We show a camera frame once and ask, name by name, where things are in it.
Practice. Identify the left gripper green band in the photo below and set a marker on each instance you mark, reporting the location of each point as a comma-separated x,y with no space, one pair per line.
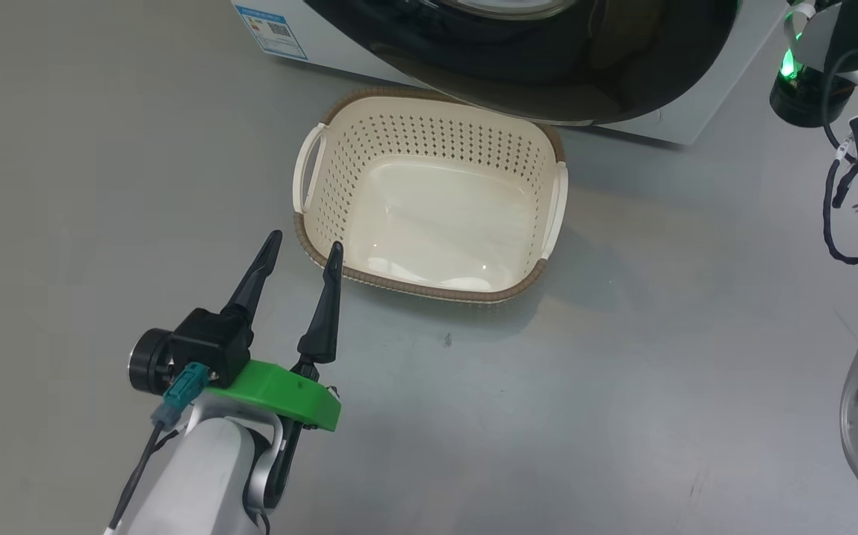
280,390

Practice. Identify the black round glass washer door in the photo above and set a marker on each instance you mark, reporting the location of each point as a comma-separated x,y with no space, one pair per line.
547,67

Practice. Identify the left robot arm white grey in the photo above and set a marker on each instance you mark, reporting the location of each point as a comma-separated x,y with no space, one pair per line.
206,475

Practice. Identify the cream perforated laundry basket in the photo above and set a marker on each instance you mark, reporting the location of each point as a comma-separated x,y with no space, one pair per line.
436,223

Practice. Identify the white washing machine body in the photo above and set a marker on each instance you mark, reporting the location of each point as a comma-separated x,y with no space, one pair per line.
696,122

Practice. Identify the blue energy label sticker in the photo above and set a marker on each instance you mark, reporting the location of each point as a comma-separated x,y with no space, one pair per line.
272,30

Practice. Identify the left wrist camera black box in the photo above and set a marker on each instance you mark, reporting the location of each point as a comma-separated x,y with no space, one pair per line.
206,338

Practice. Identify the left teal camera connector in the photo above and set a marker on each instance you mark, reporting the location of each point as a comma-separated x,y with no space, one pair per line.
183,386

